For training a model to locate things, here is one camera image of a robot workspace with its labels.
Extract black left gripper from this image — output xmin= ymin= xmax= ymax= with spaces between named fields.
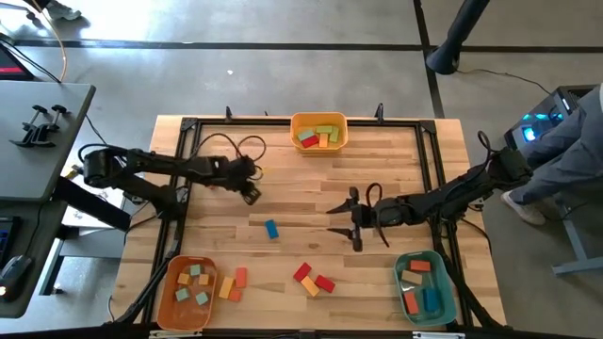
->
xmin=214 ymin=154 xmax=263 ymax=206

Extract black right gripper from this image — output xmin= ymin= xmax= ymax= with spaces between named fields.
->
xmin=325 ymin=186 xmax=409 ymax=253

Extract yellow-orange rectangular block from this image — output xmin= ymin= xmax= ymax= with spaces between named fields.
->
xmin=300 ymin=275 xmax=321 ymax=298

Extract yellow rectangular block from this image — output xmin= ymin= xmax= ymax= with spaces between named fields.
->
xmin=218 ymin=276 xmax=236 ymax=300

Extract yellow plastic bin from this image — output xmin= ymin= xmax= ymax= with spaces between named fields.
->
xmin=289 ymin=111 xmax=350 ymax=155

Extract teal plastic bin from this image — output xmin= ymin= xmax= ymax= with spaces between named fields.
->
xmin=393 ymin=250 xmax=458 ymax=329

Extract orange plastic bin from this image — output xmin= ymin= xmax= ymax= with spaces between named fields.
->
xmin=155 ymin=255 xmax=219 ymax=332

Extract silver metal plate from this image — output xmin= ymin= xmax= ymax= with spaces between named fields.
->
xmin=412 ymin=331 xmax=467 ymax=339
xmin=149 ymin=329 xmax=204 ymax=339

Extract black desk beam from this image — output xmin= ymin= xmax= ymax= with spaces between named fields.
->
xmin=54 ymin=176 xmax=133 ymax=233

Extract white sheet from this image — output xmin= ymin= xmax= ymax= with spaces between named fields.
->
xmin=60 ymin=187 xmax=142 ymax=236

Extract black stand pole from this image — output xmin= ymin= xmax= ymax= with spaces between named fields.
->
xmin=425 ymin=0 xmax=492 ymax=76

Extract dark desk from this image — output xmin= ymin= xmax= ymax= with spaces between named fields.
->
xmin=0 ymin=200 xmax=70 ymax=319

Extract black lit computer tower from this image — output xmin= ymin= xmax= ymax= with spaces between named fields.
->
xmin=503 ymin=84 xmax=597 ymax=152

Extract grey side table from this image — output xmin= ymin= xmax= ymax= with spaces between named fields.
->
xmin=0 ymin=79 xmax=97 ymax=203

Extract person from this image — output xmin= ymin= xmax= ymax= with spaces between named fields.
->
xmin=498 ymin=82 xmax=603 ymax=227

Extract black keyboard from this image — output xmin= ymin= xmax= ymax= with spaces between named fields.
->
xmin=0 ymin=215 xmax=23 ymax=269

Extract black computer mouse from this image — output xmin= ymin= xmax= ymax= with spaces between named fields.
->
xmin=0 ymin=255 xmax=33 ymax=302

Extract black monitor red screen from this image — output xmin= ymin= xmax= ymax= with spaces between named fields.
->
xmin=0 ymin=41 xmax=37 ymax=82

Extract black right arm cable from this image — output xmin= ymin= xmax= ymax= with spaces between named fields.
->
xmin=365 ymin=182 xmax=390 ymax=249

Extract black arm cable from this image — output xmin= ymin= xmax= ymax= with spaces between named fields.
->
xmin=365 ymin=182 xmax=390 ymax=249
xmin=190 ymin=131 xmax=269 ymax=183

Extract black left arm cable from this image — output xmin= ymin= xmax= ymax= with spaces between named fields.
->
xmin=190 ymin=131 xmax=269 ymax=183

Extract black floor cable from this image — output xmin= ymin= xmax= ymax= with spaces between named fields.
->
xmin=0 ymin=37 xmax=63 ymax=85
xmin=456 ymin=68 xmax=552 ymax=95

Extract grey metal desk frame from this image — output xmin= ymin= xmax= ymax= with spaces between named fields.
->
xmin=550 ymin=202 xmax=603 ymax=278

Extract yellow hanging cable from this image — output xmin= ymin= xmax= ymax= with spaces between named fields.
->
xmin=30 ymin=0 xmax=69 ymax=84

